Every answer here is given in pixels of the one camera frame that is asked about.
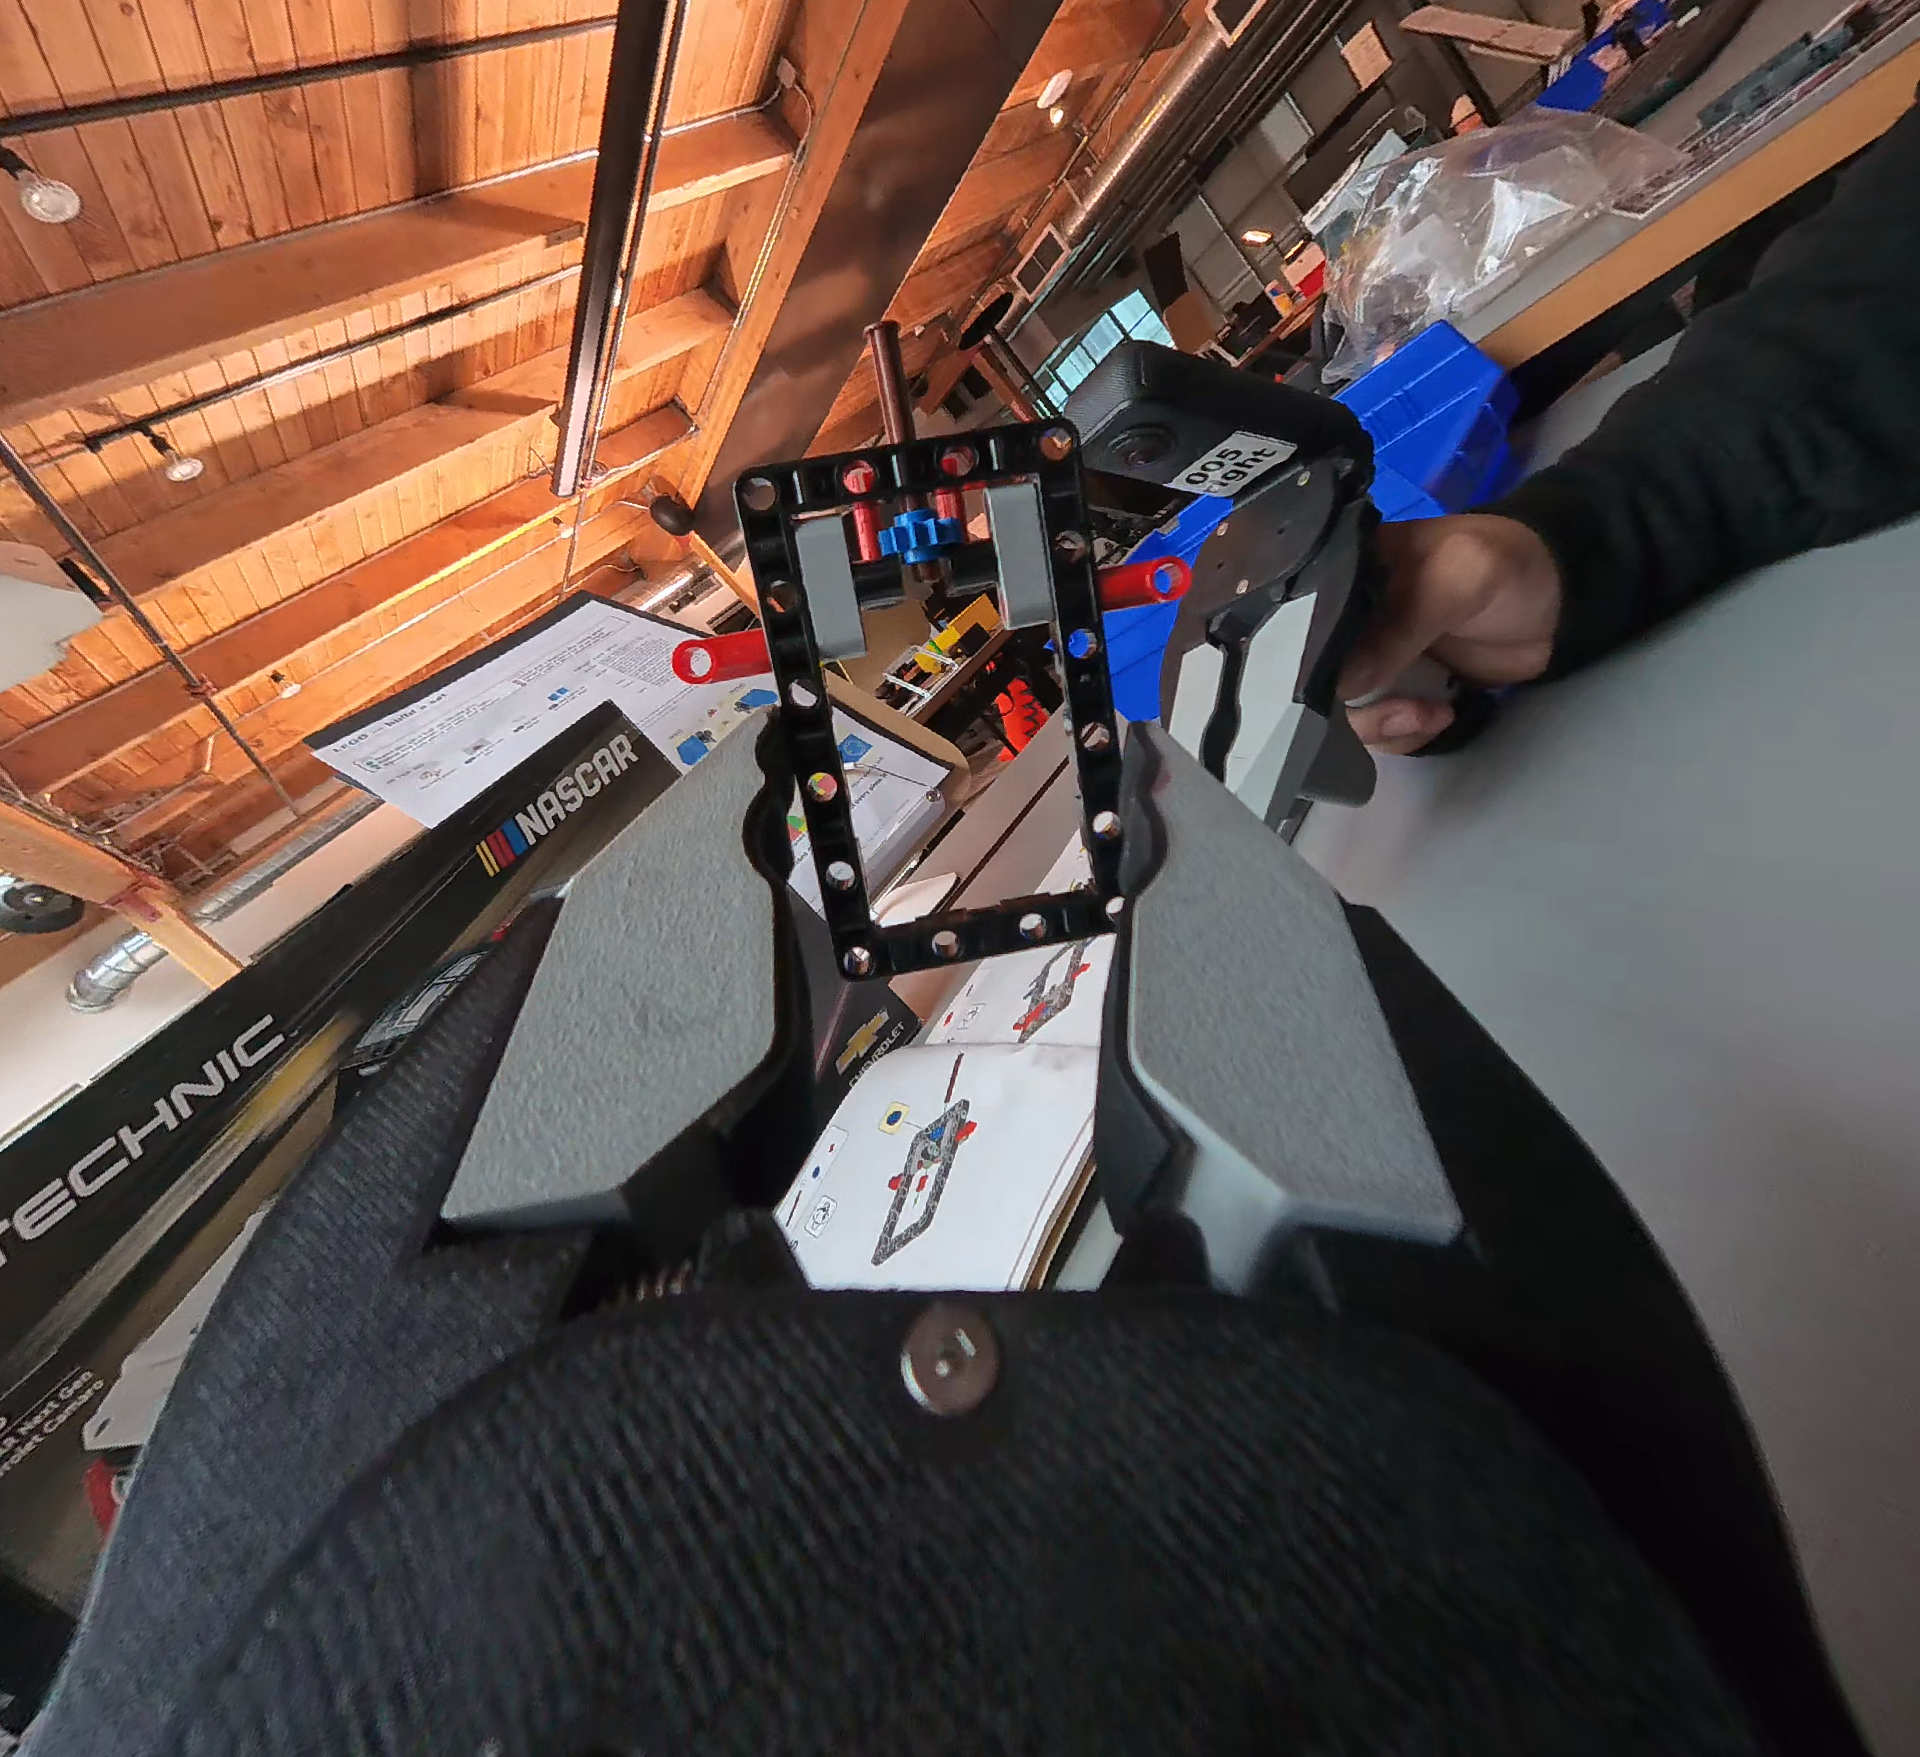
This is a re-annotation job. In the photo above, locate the silver ventilation duct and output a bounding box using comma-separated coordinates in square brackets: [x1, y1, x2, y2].
[66, 930, 168, 1016]

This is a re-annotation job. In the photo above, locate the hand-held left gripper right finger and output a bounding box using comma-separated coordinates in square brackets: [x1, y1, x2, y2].
[1090, 722, 1465, 1297]

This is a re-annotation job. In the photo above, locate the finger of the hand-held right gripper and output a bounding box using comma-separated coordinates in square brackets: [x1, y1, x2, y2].
[1161, 620, 1249, 760]
[1225, 584, 1325, 822]

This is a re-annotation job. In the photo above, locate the clear plastic bag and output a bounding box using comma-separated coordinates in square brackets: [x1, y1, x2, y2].
[1319, 114, 1681, 386]

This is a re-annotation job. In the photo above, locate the printed instruction sheet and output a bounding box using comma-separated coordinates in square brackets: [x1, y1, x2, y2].
[307, 591, 961, 912]

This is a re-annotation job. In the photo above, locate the black ceiling rail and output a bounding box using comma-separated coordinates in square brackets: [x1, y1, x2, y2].
[552, 0, 721, 499]

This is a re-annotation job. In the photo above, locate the lego instruction booklet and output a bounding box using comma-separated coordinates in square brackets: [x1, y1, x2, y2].
[772, 871, 1123, 1292]

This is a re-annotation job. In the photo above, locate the blue plastic bin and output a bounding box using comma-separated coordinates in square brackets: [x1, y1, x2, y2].
[1117, 320, 1524, 595]

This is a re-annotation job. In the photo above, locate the person's right forearm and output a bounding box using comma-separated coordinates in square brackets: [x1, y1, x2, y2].
[1500, 114, 1920, 685]

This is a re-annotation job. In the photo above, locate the black lego frame assembly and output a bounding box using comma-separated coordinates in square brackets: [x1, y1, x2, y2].
[669, 324, 1194, 982]

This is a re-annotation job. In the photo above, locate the wooden edged workbench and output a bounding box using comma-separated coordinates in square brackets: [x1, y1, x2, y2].
[1462, 0, 1920, 367]

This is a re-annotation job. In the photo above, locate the person's right hand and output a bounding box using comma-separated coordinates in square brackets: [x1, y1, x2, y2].
[1341, 514, 1568, 757]

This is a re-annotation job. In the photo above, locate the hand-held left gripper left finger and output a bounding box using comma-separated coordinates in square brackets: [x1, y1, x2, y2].
[439, 722, 827, 1235]

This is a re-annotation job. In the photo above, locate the black lego car box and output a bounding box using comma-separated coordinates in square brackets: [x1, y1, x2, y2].
[0, 700, 923, 1624]

